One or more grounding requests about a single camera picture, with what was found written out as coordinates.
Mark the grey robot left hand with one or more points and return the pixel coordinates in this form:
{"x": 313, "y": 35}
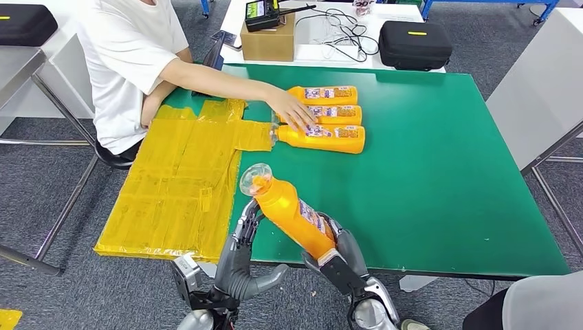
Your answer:
{"x": 234, "y": 273}

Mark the person's right hand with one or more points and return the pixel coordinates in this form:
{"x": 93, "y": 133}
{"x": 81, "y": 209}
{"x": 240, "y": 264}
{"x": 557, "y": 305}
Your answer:
{"x": 291, "y": 111}

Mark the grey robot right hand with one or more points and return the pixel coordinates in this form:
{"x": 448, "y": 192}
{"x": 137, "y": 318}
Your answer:
{"x": 355, "y": 250}

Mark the orange detergent bottle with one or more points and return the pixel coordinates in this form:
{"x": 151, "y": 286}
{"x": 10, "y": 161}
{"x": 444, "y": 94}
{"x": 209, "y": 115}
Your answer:
{"x": 282, "y": 205}
{"x": 328, "y": 98}
{"x": 337, "y": 143}
{"x": 341, "y": 116}

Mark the person's right forearm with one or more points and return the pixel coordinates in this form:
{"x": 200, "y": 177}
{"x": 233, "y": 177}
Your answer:
{"x": 237, "y": 86}

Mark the person's left forearm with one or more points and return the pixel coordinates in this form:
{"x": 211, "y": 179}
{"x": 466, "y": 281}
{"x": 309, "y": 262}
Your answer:
{"x": 155, "y": 102}

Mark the white table leg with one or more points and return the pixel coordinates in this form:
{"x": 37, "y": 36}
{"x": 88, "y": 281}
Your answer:
{"x": 416, "y": 284}
{"x": 208, "y": 270}

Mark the cardboard box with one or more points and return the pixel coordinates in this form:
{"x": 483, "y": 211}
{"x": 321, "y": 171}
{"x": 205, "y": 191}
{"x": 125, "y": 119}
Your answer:
{"x": 268, "y": 45}

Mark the smartphone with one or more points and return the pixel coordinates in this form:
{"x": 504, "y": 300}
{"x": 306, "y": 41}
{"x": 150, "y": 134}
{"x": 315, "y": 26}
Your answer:
{"x": 230, "y": 41}

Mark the tablet in blue case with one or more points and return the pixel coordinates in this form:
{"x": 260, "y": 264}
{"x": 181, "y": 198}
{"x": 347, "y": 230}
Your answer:
{"x": 214, "y": 54}

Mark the black handheld controller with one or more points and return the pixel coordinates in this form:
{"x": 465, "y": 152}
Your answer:
{"x": 257, "y": 16}

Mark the yellow taped mat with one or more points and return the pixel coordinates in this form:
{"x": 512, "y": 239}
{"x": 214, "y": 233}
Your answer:
{"x": 173, "y": 191}

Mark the printed plastic cup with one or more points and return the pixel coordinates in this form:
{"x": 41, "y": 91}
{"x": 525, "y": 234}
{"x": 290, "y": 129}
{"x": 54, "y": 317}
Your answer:
{"x": 364, "y": 7}

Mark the black hard case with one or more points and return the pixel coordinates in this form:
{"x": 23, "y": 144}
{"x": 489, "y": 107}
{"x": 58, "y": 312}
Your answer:
{"x": 27, "y": 27}
{"x": 414, "y": 50}

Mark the black stool seat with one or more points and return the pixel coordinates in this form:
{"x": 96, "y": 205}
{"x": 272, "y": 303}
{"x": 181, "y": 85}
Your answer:
{"x": 114, "y": 163}

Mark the person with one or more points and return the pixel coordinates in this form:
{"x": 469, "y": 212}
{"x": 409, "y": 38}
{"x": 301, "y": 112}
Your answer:
{"x": 546, "y": 305}
{"x": 123, "y": 54}

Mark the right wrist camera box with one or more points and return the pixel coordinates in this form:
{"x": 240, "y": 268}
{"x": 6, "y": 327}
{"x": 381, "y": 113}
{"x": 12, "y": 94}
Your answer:
{"x": 341, "y": 278}

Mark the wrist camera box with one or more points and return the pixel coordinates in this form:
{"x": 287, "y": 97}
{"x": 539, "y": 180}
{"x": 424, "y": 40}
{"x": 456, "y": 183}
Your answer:
{"x": 184, "y": 273}
{"x": 341, "y": 278}

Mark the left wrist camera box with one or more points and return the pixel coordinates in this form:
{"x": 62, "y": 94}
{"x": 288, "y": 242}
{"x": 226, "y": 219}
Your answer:
{"x": 184, "y": 273}

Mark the blue metal frame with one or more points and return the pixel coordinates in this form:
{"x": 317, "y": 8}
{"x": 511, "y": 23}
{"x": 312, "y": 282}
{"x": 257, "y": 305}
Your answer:
{"x": 206, "y": 7}
{"x": 501, "y": 1}

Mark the steel-frame table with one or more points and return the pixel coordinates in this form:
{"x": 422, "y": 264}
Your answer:
{"x": 18, "y": 68}

